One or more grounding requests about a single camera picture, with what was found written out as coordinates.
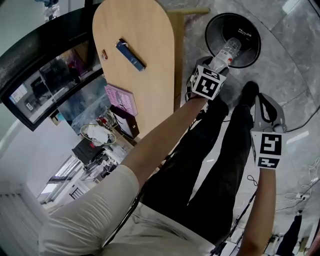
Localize dark blue rectangular box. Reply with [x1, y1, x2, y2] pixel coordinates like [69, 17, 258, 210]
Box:
[115, 38, 147, 73]

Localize person's white shirt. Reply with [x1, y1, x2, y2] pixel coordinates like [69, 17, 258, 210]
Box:
[37, 163, 218, 256]

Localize black glass-door fridge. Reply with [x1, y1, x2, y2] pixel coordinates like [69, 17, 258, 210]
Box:
[0, 0, 105, 133]

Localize person's black trousers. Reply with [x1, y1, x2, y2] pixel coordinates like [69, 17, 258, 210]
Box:
[139, 94, 255, 247]

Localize brown cardboard sheet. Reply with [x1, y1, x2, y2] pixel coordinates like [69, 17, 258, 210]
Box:
[48, 109, 61, 126]

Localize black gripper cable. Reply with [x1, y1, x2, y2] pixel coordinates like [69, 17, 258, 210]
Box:
[212, 174, 258, 256]

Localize person's right forearm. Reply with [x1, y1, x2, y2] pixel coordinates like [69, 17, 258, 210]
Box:
[238, 166, 278, 256]

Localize wooden coffee table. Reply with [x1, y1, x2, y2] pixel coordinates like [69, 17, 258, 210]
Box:
[92, 0, 211, 141]

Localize person's right black shoe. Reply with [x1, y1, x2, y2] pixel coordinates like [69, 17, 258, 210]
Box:
[241, 80, 260, 107]

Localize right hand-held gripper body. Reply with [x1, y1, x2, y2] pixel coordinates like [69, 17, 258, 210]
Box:
[250, 122, 288, 170]

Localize black cabinet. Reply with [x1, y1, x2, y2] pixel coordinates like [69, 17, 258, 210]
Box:
[71, 137, 106, 166]

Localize person's left forearm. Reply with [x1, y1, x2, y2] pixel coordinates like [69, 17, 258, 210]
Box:
[120, 96, 208, 187]

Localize pink book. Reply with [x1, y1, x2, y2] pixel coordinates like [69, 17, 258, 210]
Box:
[104, 84, 139, 117]

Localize black flat box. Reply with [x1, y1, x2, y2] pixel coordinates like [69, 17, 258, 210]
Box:
[109, 104, 140, 140]

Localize black mesh waste bin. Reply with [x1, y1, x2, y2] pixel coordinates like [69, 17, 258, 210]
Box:
[204, 12, 262, 69]

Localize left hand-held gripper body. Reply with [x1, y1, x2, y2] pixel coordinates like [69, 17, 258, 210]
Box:
[190, 64, 227, 101]

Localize clear plastic bottle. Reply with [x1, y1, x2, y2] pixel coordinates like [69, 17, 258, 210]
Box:
[208, 37, 242, 72]

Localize black floor cable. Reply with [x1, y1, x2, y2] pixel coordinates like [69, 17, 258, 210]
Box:
[286, 107, 320, 133]

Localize white cloth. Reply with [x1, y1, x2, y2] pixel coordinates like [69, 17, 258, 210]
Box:
[86, 126, 111, 145]

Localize yellow wire chair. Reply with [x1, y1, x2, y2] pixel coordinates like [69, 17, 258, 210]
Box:
[79, 123, 118, 146]

